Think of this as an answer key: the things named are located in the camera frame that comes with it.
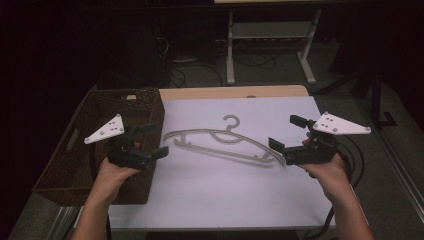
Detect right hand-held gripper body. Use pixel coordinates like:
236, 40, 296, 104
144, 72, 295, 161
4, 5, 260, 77
283, 111, 372, 166

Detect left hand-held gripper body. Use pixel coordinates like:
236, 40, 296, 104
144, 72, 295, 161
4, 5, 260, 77
83, 113, 156, 171

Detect white metal desk frame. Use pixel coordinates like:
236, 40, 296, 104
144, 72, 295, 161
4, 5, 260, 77
225, 9, 323, 86

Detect black floor cables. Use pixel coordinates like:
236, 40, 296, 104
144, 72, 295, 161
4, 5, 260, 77
168, 59, 225, 88

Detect dark metal stand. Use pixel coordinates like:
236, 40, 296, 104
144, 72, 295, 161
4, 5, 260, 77
313, 66, 398, 128

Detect person's right hand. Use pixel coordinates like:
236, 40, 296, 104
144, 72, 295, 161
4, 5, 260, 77
298, 154, 355, 203

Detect person's left hand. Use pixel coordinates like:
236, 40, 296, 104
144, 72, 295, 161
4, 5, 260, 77
94, 157, 141, 196

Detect brown wicker basket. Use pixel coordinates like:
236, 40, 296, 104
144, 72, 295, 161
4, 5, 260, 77
32, 87, 166, 206

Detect white table mat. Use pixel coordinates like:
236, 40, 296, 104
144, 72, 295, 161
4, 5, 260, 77
107, 96, 336, 231

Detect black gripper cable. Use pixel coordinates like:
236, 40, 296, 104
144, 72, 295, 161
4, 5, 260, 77
308, 135, 366, 240

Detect grey plastic clothes hanger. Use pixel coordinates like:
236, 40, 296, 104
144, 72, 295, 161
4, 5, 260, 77
162, 114, 287, 168

